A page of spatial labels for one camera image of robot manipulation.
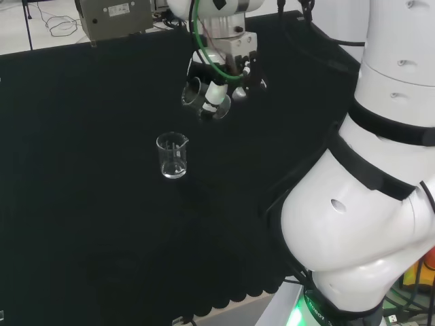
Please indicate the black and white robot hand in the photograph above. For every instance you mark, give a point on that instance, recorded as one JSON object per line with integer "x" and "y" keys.
{"x": 217, "y": 91}

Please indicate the grey metal box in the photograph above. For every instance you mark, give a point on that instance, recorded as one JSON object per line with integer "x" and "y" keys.
{"x": 113, "y": 18}

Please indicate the yellow stop button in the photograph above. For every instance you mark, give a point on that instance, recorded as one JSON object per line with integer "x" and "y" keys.
{"x": 416, "y": 271}

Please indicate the clear glass beaker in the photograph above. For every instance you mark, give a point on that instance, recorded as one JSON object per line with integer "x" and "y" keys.
{"x": 172, "y": 156}
{"x": 193, "y": 96}

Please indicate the black bench cloth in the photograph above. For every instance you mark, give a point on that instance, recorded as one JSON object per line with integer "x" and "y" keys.
{"x": 136, "y": 169}

